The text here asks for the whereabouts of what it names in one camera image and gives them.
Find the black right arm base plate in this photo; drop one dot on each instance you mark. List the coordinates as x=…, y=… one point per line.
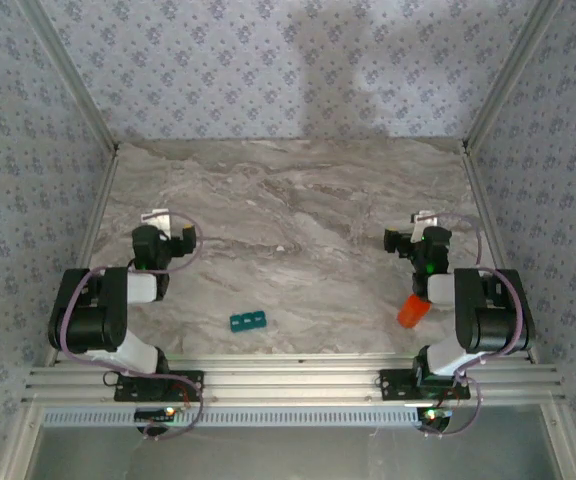
x=398, y=385

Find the short aluminium frame leg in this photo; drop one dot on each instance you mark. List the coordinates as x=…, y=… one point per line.
x=18, y=442
x=565, y=442

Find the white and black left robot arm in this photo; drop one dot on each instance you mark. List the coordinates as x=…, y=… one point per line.
x=88, y=320

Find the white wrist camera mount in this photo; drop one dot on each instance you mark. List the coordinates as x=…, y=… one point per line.
x=158, y=221
x=419, y=227

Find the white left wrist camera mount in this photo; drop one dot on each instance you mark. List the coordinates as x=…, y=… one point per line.
x=158, y=221

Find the orange pill bottle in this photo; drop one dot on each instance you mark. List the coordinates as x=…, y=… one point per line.
x=410, y=316

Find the grey metal panel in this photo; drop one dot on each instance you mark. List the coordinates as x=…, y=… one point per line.
x=293, y=455

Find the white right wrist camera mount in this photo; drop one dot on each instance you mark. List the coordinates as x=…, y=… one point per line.
x=419, y=227

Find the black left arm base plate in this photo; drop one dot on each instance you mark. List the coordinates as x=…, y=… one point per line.
x=188, y=385

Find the wide aluminium frame rail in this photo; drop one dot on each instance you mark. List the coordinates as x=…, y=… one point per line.
x=293, y=380

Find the slanted aluminium frame post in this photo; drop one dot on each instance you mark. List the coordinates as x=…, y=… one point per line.
x=513, y=75
x=68, y=75

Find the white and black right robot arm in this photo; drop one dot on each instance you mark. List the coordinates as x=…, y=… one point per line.
x=493, y=320

